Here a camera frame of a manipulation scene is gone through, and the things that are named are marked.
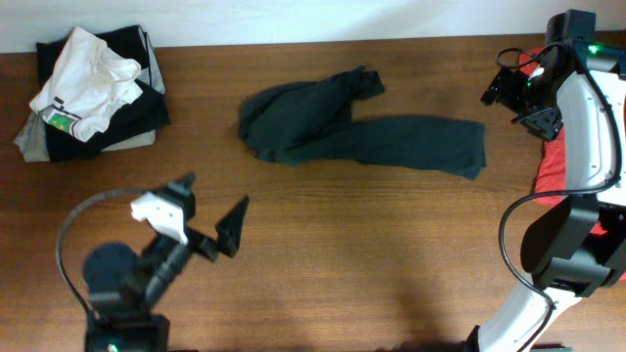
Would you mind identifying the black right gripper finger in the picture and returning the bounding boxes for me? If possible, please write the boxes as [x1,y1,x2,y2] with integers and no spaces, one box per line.
[480,68,507,106]
[512,107,562,141]

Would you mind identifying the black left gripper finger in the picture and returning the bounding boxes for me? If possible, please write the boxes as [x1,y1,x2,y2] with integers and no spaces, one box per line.
[167,172,197,197]
[215,195,249,257]

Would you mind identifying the dark green t-shirt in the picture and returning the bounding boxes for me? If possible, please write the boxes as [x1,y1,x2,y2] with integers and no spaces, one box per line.
[238,66,486,180]

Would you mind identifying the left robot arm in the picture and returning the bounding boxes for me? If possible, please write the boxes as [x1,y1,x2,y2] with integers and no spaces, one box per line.
[82,173,249,352]

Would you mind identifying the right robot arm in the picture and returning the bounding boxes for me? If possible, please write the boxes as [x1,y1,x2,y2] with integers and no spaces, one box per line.
[465,9,625,352]

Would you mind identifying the red t-shirt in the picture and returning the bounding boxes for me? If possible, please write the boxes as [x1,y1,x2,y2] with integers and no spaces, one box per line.
[517,46,626,283]

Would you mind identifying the white printed t-shirt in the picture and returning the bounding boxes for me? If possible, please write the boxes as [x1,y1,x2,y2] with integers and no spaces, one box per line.
[29,27,143,143]

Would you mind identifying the grey folded garment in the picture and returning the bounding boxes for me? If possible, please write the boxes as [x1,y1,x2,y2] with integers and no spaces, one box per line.
[13,25,166,163]

